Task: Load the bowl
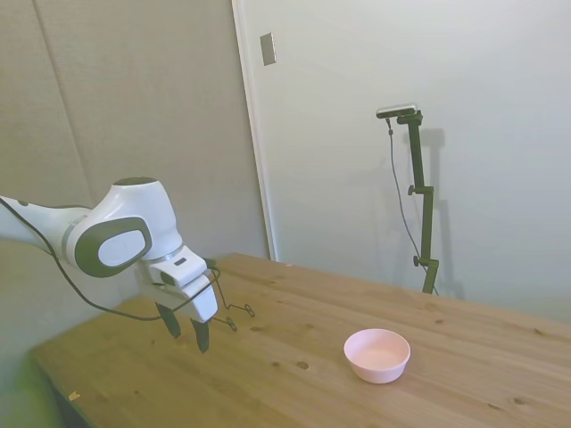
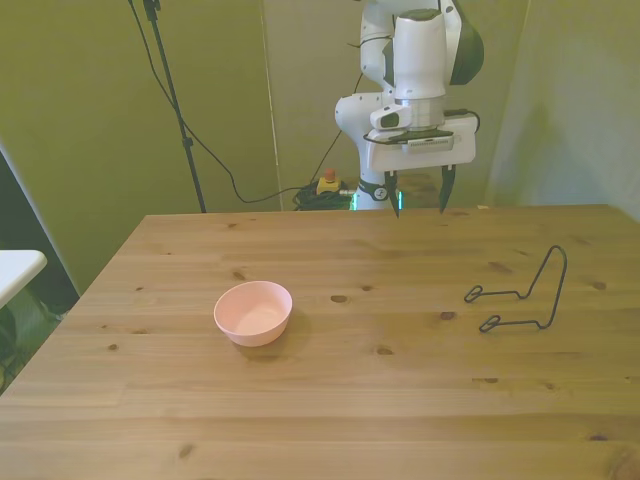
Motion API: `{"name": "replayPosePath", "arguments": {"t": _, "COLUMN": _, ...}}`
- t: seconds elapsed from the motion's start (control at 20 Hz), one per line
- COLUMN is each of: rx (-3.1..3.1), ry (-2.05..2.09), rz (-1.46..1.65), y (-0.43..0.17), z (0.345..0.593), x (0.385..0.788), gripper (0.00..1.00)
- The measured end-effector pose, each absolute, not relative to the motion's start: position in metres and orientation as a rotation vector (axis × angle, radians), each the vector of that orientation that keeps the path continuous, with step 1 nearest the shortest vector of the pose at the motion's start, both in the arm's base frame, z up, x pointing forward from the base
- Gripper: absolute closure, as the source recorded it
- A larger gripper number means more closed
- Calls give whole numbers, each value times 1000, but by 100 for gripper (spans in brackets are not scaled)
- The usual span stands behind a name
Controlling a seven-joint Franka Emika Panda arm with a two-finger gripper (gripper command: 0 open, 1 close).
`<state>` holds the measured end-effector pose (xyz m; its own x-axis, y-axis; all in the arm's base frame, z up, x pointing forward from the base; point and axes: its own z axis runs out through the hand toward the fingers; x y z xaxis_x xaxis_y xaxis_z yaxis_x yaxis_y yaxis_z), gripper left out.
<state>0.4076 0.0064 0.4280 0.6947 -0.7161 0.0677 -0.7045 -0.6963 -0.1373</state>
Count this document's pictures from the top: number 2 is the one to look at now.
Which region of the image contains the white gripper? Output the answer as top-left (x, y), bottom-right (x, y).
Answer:
top-left (368, 114), bottom-right (478, 220)

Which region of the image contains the coiled dark cable bundle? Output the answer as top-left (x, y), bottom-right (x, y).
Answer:
top-left (292, 183), bottom-right (354, 212)

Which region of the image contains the black wire bowl rack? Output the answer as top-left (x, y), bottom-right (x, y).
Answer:
top-left (463, 244), bottom-right (569, 334)

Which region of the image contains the white side table top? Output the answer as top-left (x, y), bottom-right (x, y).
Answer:
top-left (0, 249), bottom-right (49, 309)

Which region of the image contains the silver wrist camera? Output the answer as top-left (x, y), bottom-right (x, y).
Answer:
top-left (363, 128), bottom-right (458, 152)

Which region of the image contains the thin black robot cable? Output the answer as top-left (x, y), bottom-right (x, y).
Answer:
top-left (318, 73), bottom-right (364, 182)

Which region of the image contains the pink plastic bowl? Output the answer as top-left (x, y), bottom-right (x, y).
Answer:
top-left (213, 280), bottom-right (294, 348)

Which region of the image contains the black cable along tripod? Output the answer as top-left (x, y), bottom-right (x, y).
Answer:
top-left (127, 0), bottom-right (321, 205)

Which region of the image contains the black tripod stand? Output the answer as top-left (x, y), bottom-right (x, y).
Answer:
top-left (142, 0), bottom-right (208, 214)

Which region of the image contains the black leaning panel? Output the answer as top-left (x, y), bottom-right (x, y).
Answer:
top-left (0, 143), bottom-right (81, 301)

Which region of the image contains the yellow emergency stop box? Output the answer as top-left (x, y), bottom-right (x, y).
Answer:
top-left (317, 169), bottom-right (343, 197)

